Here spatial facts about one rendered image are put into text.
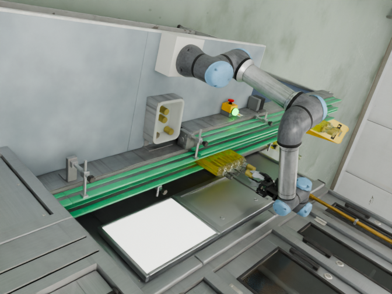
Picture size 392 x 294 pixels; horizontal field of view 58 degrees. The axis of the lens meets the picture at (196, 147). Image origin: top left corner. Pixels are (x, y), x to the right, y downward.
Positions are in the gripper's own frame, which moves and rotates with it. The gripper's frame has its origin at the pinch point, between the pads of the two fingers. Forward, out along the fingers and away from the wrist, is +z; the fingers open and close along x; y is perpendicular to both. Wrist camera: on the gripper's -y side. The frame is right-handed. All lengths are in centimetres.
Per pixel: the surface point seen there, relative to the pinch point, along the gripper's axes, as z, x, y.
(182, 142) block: 33.2, -9.7, 21.9
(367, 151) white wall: 80, 178, -576
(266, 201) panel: -10.9, 12.0, -3.7
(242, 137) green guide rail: 25.0, -6.3, -21.8
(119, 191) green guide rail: 28, 3, 65
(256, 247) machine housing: -26.3, 16.6, 25.0
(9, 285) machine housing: -19, -23, 128
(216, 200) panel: 5.6, 12.5, 18.9
